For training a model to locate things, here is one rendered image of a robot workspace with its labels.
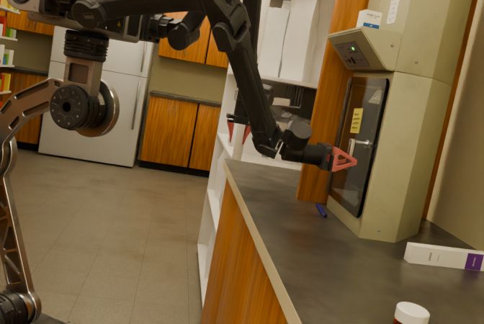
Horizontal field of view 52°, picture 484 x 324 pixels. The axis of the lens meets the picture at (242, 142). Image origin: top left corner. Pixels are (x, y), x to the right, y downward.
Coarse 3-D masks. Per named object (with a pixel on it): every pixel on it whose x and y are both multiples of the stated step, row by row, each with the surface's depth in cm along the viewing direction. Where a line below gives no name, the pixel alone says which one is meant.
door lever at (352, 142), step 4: (352, 140) 139; (356, 140) 140; (360, 140) 140; (368, 140) 140; (352, 144) 140; (360, 144) 140; (364, 144) 140; (368, 144) 140; (348, 148) 141; (352, 148) 140; (348, 152) 140; (352, 152) 140; (352, 156) 140; (348, 160) 140; (344, 168) 141; (348, 168) 140
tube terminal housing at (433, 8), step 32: (384, 0) 149; (416, 0) 131; (448, 0) 132; (416, 32) 132; (448, 32) 137; (416, 64) 134; (448, 64) 143; (416, 96) 135; (448, 96) 150; (384, 128) 135; (416, 128) 136; (384, 160) 137; (416, 160) 139; (384, 192) 138; (416, 192) 146; (352, 224) 145; (384, 224) 139; (416, 224) 153
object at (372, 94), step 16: (352, 80) 161; (368, 80) 148; (384, 80) 136; (352, 96) 159; (368, 96) 146; (384, 96) 135; (352, 112) 157; (368, 112) 144; (368, 128) 142; (368, 160) 138; (336, 176) 161; (352, 176) 148; (368, 176) 138; (336, 192) 159; (352, 192) 146; (352, 208) 144
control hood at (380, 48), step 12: (336, 36) 152; (348, 36) 143; (360, 36) 134; (372, 36) 131; (384, 36) 132; (396, 36) 132; (360, 48) 140; (372, 48) 132; (384, 48) 132; (396, 48) 132; (372, 60) 138; (384, 60) 133; (396, 60) 133
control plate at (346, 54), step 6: (348, 42) 146; (354, 42) 141; (336, 48) 160; (342, 48) 154; (354, 48) 144; (342, 54) 158; (348, 54) 153; (354, 54) 147; (360, 54) 143; (354, 60) 151; (360, 60) 147; (366, 60) 142; (348, 66) 161; (354, 66) 155; (360, 66) 150; (366, 66) 145
